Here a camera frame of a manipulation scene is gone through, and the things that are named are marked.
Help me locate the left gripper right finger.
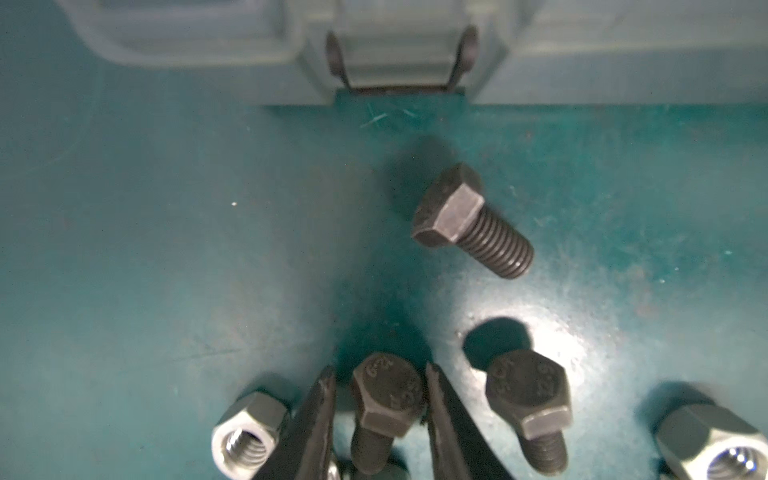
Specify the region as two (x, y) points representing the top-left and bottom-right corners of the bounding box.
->
(425, 362), (513, 480)

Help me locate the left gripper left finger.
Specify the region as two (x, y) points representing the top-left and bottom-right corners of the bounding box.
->
(253, 365), (337, 480)

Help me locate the black hex bolt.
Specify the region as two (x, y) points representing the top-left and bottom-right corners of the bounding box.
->
(351, 352), (426, 476)
(411, 163), (535, 279)
(485, 350), (573, 476)

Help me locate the silver nut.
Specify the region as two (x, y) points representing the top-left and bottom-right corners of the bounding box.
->
(211, 391), (289, 479)
(655, 404), (767, 479)

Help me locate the grey compartment organizer box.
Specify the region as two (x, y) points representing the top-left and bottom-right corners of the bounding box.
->
(61, 0), (767, 105)

